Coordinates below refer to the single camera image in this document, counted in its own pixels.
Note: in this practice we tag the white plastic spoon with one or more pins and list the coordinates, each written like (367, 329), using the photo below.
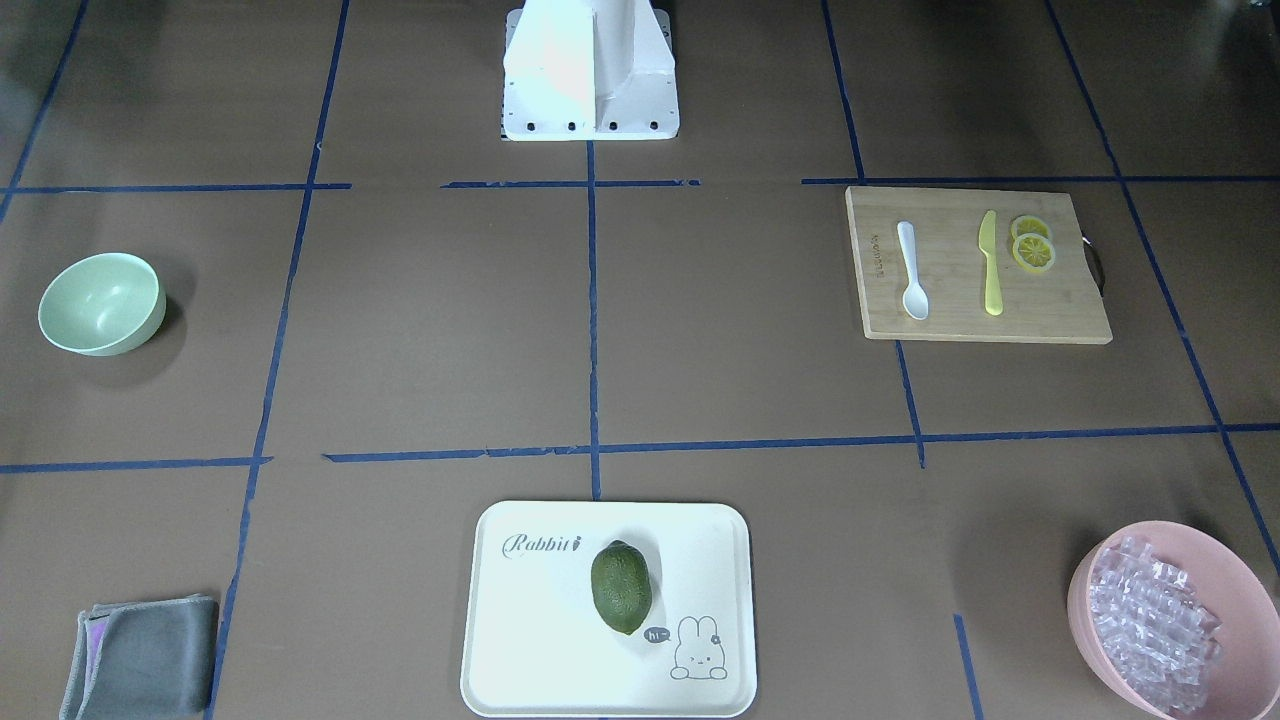
(914, 299)

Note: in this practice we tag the light green bowl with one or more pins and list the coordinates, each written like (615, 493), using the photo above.
(105, 305)

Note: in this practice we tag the pink bowl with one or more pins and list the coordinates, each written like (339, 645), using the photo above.
(1243, 683)

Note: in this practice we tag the green avocado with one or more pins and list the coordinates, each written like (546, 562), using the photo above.
(621, 588)

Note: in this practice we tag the white rabbit tray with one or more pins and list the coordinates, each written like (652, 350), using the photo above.
(535, 646)

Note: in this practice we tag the yellow plastic knife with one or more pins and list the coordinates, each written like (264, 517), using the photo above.
(993, 297)

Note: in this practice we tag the upper lemon slice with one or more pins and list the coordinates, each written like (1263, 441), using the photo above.
(1030, 224)

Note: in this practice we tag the lemon slice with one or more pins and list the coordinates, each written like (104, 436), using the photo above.
(1033, 252)
(1030, 224)

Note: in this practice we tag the lower lemon slice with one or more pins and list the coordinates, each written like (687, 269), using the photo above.
(1033, 252)

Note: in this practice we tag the wooden cutting board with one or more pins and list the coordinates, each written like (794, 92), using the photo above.
(1061, 306)

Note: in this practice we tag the grey folded cloth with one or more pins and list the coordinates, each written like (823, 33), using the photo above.
(142, 660)

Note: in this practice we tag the clear ice cubes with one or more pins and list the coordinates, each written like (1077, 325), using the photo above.
(1153, 626)

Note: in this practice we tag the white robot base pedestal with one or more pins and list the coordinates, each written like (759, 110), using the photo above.
(589, 71)

